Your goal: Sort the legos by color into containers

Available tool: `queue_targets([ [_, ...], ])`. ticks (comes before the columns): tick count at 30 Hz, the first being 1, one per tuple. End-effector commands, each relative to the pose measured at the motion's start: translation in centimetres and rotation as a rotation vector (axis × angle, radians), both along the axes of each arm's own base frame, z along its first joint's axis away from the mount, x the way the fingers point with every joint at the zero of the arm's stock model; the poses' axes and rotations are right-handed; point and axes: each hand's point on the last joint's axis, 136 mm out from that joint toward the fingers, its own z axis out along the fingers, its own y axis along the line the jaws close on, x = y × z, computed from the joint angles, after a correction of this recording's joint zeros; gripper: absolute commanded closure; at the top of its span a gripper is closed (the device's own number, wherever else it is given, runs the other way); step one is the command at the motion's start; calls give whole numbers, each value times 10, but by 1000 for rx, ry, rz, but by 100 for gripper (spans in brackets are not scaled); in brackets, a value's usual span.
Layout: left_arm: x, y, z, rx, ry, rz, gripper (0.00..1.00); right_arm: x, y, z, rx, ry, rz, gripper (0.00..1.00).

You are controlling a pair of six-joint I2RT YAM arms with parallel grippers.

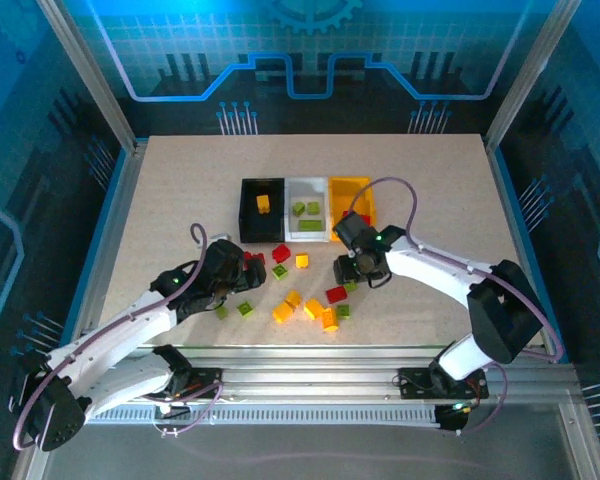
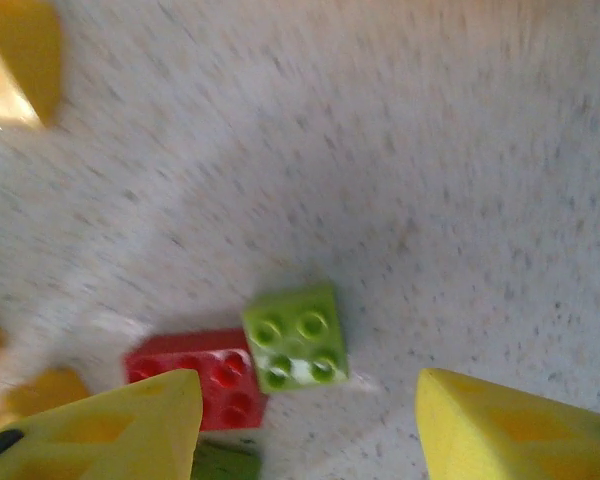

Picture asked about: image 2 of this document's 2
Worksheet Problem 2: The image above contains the red lego brick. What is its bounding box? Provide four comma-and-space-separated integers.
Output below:
123, 327, 270, 432

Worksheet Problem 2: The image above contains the green lego brick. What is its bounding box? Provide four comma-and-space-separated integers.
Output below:
242, 282, 351, 396
189, 438, 262, 480

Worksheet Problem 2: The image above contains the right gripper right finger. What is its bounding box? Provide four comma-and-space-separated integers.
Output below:
413, 367, 600, 480

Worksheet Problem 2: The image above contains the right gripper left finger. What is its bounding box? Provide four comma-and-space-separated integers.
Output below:
0, 368, 204, 480

